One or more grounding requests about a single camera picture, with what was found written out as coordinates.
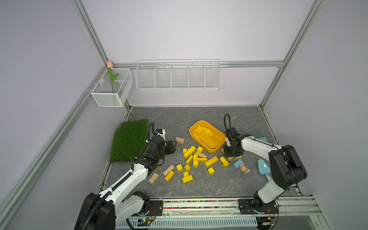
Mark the light blue block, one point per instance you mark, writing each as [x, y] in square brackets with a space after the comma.
[238, 163]

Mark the yellow cube centre left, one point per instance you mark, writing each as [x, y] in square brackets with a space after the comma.
[179, 167]

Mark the yellow rounded block right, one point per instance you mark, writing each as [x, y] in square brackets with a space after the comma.
[222, 159]

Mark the natural wood block lower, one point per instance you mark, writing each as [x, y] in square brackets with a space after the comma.
[153, 178]

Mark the yellow cube lower right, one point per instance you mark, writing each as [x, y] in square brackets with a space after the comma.
[225, 164]

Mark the natural wood long block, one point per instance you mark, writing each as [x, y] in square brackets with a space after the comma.
[170, 168]

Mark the green plastic dustpan brush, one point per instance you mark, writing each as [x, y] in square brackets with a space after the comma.
[259, 135]

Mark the natural wood arch block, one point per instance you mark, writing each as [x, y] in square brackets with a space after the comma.
[244, 168]

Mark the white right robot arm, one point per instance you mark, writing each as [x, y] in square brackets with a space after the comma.
[287, 169]

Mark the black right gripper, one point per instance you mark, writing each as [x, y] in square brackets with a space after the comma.
[226, 154]

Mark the yellow block front long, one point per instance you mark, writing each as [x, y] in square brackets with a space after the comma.
[169, 176]

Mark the white wire shelf basket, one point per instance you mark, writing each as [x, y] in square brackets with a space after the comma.
[178, 74]

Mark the white mesh corner basket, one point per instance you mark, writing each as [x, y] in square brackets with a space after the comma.
[102, 91]

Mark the natural wood centre block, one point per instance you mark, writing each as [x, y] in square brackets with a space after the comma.
[201, 155]

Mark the pink artificial tulip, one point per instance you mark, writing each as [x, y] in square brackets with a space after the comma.
[112, 76]

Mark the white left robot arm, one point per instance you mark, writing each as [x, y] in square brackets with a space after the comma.
[123, 187]

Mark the yellow flat horizontal block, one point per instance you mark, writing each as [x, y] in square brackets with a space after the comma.
[200, 159]

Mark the yellow block bottom wide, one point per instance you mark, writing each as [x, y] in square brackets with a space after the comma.
[187, 179]

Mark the green artificial grass mat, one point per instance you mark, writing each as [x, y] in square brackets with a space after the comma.
[128, 141]

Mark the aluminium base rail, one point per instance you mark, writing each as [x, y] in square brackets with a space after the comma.
[141, 213]

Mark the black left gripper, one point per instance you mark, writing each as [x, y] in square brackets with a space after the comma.
[171, 147]

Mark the yellow plastic tub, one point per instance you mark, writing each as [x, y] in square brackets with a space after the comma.
[207, 136]

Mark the yellow small cube right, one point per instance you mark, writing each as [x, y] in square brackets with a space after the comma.
[211, 171]

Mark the light blue plastic scoop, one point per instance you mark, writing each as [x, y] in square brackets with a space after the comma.
[264, 169]

